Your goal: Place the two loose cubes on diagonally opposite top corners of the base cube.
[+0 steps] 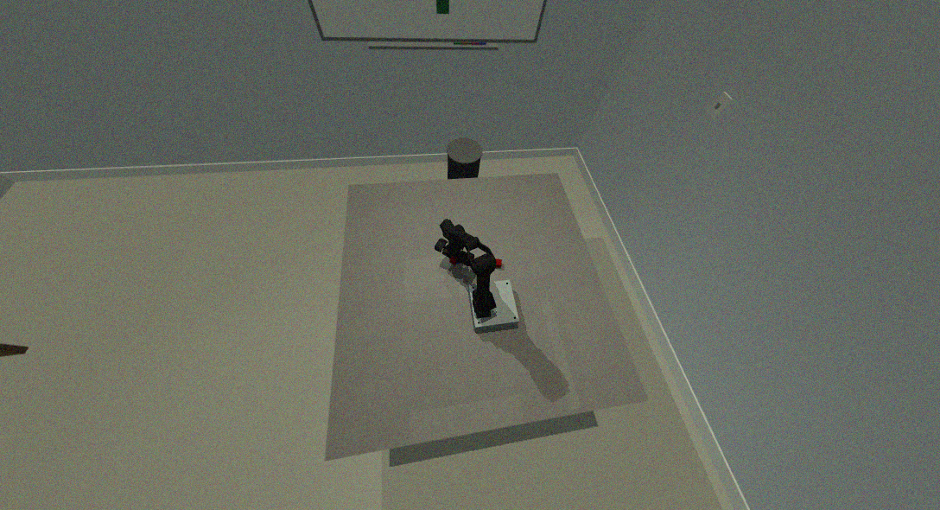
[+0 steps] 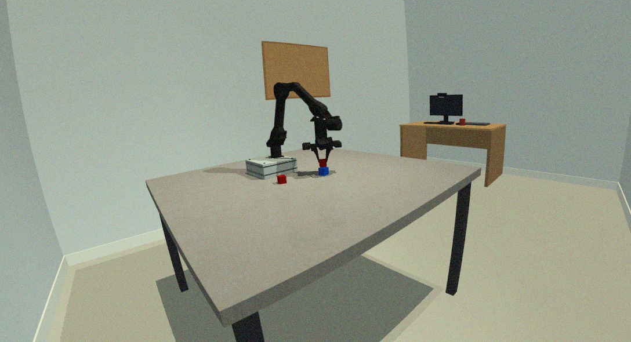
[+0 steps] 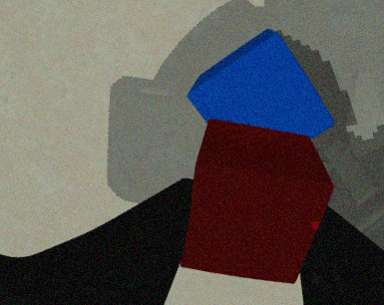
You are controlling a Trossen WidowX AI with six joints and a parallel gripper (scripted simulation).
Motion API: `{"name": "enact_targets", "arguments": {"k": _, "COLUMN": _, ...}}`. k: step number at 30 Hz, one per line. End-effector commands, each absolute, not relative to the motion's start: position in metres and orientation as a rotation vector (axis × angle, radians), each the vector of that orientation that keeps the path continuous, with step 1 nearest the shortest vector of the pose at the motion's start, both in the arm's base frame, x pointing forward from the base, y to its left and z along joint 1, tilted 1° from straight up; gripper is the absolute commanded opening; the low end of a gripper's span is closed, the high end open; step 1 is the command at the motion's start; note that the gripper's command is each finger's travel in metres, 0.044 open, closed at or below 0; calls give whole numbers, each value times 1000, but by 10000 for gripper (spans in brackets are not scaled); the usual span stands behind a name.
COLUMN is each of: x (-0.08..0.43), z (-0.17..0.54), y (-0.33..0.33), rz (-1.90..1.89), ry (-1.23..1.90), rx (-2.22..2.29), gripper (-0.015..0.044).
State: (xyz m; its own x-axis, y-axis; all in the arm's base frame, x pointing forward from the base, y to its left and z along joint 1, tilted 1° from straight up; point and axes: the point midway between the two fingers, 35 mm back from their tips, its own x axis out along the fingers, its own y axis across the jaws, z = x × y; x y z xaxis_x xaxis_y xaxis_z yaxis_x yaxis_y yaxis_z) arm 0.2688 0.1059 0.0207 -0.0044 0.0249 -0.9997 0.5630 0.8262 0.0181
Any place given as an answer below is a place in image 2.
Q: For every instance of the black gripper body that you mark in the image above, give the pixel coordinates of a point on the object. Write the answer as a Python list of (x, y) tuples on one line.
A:
[(307, 146)]

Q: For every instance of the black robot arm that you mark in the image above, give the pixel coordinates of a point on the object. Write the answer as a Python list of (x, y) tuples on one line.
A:
[(318, 109)]

